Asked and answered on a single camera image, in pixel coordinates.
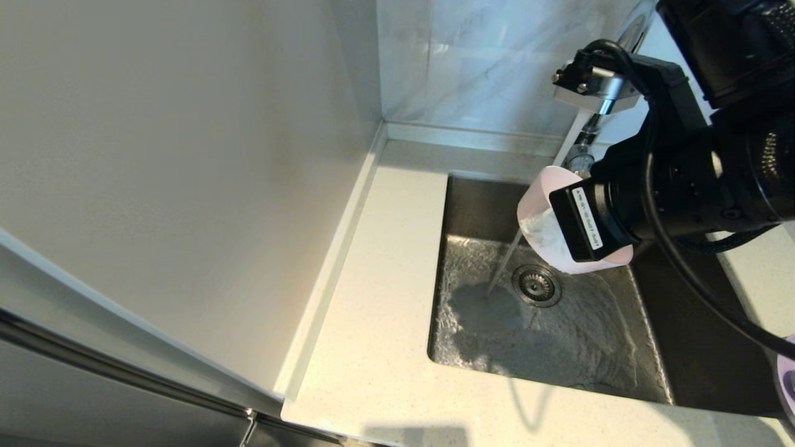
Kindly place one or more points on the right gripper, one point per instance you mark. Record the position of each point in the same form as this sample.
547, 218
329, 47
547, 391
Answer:
671, 186

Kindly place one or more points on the pink plastic cup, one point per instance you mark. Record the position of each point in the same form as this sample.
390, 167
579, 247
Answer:
539, 211

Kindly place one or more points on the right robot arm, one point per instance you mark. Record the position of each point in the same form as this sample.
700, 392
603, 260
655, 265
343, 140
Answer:
745, 56

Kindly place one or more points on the chrome sink faucet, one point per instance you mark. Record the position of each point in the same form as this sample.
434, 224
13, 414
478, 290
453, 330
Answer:
635, 31

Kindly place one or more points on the stainless steel sink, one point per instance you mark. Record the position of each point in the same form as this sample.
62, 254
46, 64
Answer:
559, 347

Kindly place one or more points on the round metal drain strainer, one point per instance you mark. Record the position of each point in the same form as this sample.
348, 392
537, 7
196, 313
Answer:
536, 285

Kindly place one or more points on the purple plastic dish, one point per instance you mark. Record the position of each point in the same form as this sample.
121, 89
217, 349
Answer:
787, 385

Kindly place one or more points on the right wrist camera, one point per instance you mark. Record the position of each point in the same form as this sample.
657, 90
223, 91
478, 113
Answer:
593, 94

